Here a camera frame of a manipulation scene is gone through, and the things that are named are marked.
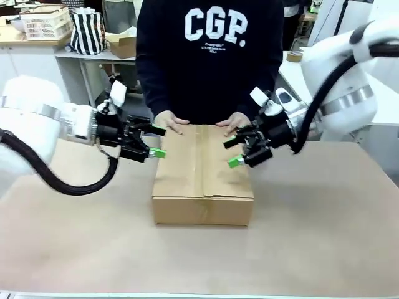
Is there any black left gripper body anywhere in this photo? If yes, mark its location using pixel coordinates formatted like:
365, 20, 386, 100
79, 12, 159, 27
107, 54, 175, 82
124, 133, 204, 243
95, 113, 153, 163

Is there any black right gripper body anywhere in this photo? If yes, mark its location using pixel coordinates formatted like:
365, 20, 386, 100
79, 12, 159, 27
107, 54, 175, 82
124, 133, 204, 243
238, 112, 296, 168

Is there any large brown cardboard box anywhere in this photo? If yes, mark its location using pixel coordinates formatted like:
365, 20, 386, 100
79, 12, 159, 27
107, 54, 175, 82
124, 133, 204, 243
151, 123, 256, 227

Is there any person's left forearm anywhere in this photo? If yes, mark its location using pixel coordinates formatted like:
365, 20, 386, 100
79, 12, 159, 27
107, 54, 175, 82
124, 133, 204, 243
239, 62, 283, 122

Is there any person's right forearm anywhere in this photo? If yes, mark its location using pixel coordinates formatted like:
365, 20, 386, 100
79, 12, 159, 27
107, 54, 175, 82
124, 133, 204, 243
137, 62, 173, 121

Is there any small open cardboard box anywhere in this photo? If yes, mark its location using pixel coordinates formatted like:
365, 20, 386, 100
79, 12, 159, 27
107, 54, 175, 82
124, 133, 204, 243
105, 31, 138, 60

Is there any person's right hand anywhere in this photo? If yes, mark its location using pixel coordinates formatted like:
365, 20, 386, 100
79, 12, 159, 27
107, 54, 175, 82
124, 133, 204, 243
155, 111, 190, 135

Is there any person's left hand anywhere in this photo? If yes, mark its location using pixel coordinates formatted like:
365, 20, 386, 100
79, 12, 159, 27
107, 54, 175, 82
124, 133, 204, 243
216, 113, 250, 137

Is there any person in black sweatshirt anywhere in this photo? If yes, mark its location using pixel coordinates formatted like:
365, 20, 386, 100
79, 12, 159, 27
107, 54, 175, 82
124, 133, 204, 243
135, 0, 285, 125

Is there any white folding table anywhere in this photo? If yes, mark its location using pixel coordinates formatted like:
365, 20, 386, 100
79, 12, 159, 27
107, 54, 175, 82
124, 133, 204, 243
55, 46, 138, 103

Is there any black white striped bag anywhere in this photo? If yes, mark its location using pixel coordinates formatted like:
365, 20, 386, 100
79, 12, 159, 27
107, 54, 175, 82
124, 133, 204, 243
70, 8, 108, 56

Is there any bystander in dark clothes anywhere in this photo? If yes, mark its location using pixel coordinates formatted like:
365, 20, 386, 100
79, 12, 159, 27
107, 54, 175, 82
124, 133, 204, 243
282, 0, 312, 51

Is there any white cabinet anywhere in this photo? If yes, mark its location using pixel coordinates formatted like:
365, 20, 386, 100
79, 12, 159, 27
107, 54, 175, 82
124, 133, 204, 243
0, 43, 94, 105

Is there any white board panel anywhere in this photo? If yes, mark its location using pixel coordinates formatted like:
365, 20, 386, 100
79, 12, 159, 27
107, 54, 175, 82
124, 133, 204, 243
308, 0, 375, 47

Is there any white plastic lattice basket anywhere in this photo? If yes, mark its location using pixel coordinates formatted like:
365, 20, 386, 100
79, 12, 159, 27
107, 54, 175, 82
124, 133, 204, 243
19, 6, 73, 41

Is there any black stand pole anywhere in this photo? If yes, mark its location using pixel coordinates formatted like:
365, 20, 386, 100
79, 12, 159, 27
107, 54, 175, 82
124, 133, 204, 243
333, 0, 350, 37

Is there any wooden counter top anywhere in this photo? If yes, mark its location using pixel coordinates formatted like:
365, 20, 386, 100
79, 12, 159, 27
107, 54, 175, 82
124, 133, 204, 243
0, 15, 72, 47

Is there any metal bowl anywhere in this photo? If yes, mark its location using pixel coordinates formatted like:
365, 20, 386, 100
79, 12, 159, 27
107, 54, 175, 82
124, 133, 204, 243
9, 17, 27, 32

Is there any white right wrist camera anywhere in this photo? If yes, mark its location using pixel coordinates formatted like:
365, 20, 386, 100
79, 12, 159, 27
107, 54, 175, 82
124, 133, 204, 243
250, 86, 283, 118

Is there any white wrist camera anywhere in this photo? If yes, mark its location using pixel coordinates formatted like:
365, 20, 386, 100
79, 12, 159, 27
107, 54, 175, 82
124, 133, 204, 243
250, 86, 283, 118
107, 79, 128, 108

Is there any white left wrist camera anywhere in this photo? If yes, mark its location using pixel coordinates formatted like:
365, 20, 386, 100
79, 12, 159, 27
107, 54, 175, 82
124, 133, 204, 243
107, 79, 128, 108

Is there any black right arm cable sleeve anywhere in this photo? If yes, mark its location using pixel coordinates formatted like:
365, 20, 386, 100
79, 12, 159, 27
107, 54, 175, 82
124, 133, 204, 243
291, 23, 399, 156

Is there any black arm cable sleeve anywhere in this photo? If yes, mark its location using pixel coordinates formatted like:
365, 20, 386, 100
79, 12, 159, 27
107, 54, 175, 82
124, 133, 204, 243
0, 127, 120, 196
291, 23, 399, 156

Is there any black left arm cable sleeve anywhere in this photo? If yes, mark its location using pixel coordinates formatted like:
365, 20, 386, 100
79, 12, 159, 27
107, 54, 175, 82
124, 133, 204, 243
0, 127, 120, 196

